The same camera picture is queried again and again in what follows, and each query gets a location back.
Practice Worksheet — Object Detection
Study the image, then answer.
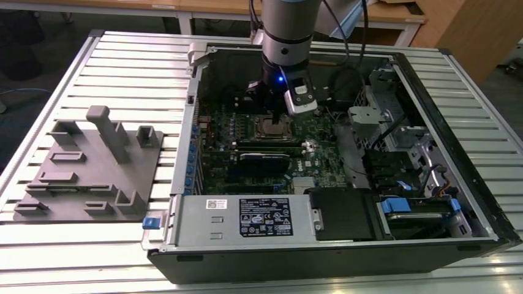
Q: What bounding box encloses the silver CPU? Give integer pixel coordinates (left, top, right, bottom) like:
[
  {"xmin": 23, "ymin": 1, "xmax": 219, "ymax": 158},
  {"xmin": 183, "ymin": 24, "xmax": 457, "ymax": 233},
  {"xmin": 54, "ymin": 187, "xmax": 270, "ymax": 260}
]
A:
[{"xmin": 263, "ymin": 120, "xmax": 294, "ymax": 137}]

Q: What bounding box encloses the CPU socket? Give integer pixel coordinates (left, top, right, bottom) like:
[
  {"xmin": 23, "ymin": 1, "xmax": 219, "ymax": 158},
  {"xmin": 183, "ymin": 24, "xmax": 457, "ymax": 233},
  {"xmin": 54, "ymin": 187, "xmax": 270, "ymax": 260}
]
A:
[{"xmin": 253, "ymin": 115, "xmax": 302, "ymax": 142}]

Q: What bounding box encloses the metal drive cage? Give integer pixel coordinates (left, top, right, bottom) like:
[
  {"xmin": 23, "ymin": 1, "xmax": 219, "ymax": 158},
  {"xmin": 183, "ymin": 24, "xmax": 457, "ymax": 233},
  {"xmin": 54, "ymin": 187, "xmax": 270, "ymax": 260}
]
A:
[{"xmin": 347, "ymin": 69, "xmax": 430, "ymax": 154}]

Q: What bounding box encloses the green motherboard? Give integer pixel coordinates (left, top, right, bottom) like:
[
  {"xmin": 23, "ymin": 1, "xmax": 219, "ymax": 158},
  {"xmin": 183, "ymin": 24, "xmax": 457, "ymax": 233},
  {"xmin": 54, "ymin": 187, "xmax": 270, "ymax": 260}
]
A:
[{"xmin": 195, "ymin": 100, "xmax": 371, "ymax": 197}]

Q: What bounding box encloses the small black graphics card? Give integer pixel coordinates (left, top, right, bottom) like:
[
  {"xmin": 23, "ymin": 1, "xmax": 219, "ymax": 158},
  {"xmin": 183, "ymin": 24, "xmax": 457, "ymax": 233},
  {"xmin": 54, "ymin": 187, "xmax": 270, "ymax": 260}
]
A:
[{"xmin": 239, "ymin": 152, "xmax": 293, "ymax": 181}]

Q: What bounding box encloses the grey power supply unit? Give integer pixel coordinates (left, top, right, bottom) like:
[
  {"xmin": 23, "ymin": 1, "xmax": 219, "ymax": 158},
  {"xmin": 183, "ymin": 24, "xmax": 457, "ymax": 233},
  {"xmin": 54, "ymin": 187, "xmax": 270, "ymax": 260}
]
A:
[{"xmin": 174, "ymin": 194, "xmax": 318, "ymax": 246}]

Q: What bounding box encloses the wooden cabinet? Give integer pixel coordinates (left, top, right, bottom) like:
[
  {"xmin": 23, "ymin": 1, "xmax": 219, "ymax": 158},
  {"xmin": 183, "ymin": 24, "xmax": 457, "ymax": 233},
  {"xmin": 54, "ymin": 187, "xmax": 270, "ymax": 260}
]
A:
[{"xmin": 410, "ymin": 0, "xmax": 523, "ymax": 85}]

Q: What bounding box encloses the grey parts rack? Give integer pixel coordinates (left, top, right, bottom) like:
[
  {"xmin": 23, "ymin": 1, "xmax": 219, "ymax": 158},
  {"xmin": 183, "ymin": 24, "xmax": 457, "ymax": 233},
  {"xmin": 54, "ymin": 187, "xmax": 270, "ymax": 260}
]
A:
[{"xmin": 13, "ymin": 105, "xmax": 166, "ymax": 222}]

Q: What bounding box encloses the hard disk in blue carrier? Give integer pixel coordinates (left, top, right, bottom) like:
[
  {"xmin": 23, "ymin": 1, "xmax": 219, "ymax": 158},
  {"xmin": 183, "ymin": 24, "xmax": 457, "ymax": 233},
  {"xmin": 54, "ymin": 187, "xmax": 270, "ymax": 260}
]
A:
[{"xmin": 378, "ymin": 197, "xmax": 464, "ymax": 239}]

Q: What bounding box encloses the black PC case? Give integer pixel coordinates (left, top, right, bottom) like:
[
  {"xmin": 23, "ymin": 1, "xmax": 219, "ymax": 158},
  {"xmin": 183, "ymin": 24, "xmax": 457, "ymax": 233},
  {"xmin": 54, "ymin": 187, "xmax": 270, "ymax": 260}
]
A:
[{"xmin": 141, "ymin": 42, "xmax": 523, "ymax": 285}]

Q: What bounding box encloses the black office chair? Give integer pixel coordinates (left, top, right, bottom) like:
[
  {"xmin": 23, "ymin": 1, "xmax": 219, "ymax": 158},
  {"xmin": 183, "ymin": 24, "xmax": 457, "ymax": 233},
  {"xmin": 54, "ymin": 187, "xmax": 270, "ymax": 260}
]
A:
[{"xmin": 0, "ymin": 9, "xmax": 46, "ymax": 82}]

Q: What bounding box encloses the black wrist-mounted camera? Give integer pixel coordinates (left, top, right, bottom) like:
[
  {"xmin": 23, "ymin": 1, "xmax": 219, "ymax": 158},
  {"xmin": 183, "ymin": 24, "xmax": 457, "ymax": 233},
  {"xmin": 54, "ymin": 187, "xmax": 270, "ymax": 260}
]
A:
[{"xmin": 245, "ymin": 79, "xmax": 267, "ymax": 96}]

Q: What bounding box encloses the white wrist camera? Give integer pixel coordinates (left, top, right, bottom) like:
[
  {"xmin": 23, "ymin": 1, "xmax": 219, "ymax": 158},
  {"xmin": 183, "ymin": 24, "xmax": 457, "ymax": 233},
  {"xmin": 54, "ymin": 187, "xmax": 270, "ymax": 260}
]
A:
[{"xmin": 285, "ymin": 77, "xmax": 321, "ymax": 116}]

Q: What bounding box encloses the thick black wire loop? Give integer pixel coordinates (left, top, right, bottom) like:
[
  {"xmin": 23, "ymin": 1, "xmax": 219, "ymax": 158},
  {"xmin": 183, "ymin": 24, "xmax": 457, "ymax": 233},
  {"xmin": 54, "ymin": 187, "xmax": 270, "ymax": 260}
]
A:
[{"xmin": 329, "ymin": 66, "xmax": 366, "ymax": 105}]

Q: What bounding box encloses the wooden desk white frame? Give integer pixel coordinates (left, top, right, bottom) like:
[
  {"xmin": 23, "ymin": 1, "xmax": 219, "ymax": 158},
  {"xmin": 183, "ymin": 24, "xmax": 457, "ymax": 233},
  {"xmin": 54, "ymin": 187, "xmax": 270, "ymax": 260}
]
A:
[
  {"xmin": 179, "ymin": 0, "xmax": 430, "ymax": 47},
  {"xmin": 0, "ymin": 0, "xmax": 194, "ymax": 35}
]

